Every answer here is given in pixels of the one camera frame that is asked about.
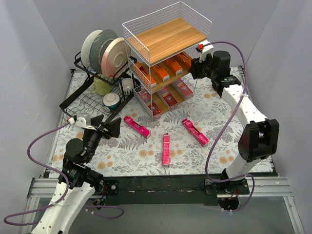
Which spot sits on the white and teal bowl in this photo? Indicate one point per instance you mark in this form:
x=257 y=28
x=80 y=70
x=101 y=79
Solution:
x=111 y=101

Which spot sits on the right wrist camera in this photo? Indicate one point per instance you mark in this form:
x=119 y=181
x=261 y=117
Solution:
x=204 y=48

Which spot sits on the white wire three-tier shelf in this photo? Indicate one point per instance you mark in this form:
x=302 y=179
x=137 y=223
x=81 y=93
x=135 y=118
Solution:
x=161 y=35

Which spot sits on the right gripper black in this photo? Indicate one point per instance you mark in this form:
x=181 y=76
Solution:
x=197 y=68

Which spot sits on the pale yellow mug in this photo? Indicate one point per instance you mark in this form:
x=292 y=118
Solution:
x=100 y=87

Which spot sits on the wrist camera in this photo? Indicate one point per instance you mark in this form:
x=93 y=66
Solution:
x=204 y=48
x=82 y=120

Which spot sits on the grey green patterned plate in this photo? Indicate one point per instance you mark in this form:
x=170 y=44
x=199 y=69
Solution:
x=98 y=47

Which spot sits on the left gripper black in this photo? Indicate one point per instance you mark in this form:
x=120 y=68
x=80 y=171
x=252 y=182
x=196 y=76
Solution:
x=104 y=130

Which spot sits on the orange toothpaste box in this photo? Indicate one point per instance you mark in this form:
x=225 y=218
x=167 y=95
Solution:
x=184 y=59
x=174 y=66
x=161 y=73
x=143 y=75

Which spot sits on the cream white plate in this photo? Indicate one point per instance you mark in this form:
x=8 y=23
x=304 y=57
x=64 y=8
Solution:
x=86 y=47

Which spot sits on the white upside-down cup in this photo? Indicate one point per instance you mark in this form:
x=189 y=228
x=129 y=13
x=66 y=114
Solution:
x=127 y=85

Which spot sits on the magenta toothpaste box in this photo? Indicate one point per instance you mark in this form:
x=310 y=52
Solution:
x=137 y=127
x=166 y=150
x=199 y=136

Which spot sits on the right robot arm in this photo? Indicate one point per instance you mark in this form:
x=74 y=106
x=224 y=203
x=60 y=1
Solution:
x=260 y=134

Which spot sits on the red 3D toothpaste box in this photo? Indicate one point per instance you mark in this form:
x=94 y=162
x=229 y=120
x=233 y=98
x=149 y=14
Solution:
x=182 y=88
x=167 y=98
x=144 y=97

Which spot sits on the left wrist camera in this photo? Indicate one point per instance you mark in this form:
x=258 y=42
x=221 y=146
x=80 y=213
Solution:
x=82 y=120

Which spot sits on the pink and cream plate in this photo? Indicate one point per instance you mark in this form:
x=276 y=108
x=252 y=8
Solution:
x=115 y=58

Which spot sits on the black wire dish rack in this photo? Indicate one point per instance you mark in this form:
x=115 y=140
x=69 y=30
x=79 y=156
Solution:
x=82 y=100

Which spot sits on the floral patterned table mat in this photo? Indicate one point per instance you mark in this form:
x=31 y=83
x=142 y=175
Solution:
x=133 y=155

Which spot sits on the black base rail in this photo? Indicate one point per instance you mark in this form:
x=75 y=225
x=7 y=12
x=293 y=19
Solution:
x=170 y=189

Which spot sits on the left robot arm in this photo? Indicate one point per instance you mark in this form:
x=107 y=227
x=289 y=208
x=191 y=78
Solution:
x=77 y=182

